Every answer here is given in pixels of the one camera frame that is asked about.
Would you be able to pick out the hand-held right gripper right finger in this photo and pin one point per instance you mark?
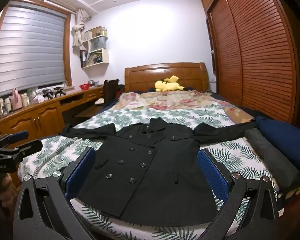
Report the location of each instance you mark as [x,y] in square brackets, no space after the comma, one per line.
[211,175]

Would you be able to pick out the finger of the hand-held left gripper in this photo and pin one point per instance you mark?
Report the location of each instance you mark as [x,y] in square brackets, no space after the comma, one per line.
[32,146]
[18,136]

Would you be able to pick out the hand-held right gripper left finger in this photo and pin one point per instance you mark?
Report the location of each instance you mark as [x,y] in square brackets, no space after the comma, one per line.
[81,172]

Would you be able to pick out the black button coat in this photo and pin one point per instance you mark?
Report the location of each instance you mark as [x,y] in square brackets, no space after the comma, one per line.
[150,180]

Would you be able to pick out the leaf-print bed sheet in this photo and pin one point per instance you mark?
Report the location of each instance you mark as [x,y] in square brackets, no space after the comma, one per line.
[240,160]

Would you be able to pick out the wooden desk cabinet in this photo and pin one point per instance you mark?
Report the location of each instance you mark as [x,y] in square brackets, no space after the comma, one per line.
[47,115]

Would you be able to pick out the white bottle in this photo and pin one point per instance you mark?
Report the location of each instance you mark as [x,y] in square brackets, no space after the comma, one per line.
[25,100]

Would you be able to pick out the black tripod device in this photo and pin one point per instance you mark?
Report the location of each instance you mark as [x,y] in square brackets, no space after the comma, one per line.
[58,91]
[47,93]

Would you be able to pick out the grey folded cloth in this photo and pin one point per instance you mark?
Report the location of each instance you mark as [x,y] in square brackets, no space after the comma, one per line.
[272,157]

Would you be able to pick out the red basket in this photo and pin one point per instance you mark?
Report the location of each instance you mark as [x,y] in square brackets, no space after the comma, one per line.
[84,87]

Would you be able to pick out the floral blanket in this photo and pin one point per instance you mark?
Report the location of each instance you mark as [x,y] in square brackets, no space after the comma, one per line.
[180,100]

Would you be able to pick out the navy folded cloth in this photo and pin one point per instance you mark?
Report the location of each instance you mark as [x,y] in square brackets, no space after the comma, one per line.
[285,137]

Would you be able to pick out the grey bowl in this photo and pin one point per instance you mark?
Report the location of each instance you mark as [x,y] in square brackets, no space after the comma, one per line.
[92,82]

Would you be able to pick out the grey window blind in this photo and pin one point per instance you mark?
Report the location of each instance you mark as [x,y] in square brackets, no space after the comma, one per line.
[27,47]

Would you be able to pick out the dark wooden chair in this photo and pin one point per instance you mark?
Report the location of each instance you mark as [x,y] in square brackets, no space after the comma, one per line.
[110,87]

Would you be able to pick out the yellow plush toy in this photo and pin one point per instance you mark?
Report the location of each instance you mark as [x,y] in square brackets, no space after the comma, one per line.
[165,86]

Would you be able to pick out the black binder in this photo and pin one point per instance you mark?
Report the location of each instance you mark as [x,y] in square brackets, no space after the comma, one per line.
[82,56]

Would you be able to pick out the stack of books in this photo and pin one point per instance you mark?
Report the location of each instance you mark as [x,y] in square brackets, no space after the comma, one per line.
[95,58]

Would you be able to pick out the wooden bed headboard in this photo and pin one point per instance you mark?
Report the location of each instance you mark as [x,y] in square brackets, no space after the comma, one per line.
[145,77]

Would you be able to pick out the beige tied curtain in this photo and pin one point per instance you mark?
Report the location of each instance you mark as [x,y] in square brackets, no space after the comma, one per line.
[77,32]

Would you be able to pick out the grey paper bag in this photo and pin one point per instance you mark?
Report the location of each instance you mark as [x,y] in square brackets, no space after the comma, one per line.
[98,43]

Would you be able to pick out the wooden louvred wardrobe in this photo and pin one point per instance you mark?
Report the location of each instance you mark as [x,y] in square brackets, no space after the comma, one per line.
[252,55]

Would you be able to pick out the wooden window frame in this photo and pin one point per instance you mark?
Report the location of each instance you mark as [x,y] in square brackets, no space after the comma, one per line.
[68,55]

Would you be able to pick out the white wall shelf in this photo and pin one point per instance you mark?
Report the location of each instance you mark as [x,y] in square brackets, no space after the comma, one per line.
[105,55]

